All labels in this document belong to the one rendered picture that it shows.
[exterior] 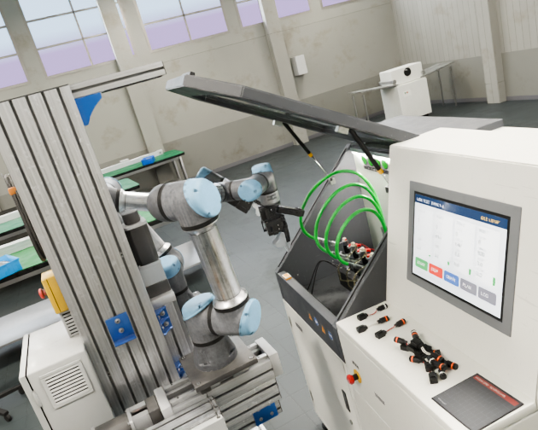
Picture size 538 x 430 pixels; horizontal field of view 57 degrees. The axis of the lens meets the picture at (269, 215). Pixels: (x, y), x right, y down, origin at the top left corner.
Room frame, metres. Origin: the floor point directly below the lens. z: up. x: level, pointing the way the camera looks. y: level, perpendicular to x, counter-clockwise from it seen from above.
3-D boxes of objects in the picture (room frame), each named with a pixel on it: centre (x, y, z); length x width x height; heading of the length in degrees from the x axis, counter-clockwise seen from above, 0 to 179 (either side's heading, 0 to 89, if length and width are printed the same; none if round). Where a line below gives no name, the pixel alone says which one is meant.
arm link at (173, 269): (1.98, 0.48, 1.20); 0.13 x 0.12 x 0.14; 4
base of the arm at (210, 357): (1.50, 0.31, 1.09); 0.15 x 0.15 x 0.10
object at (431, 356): (1.27, -0.33, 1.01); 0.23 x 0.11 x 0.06; 15
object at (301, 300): (1.96, -0.06, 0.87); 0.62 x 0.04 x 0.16; 15
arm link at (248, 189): (1.75, 0.04, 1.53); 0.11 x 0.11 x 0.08; 61
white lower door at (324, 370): (1.96, -0.04, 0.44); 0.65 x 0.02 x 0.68; 15
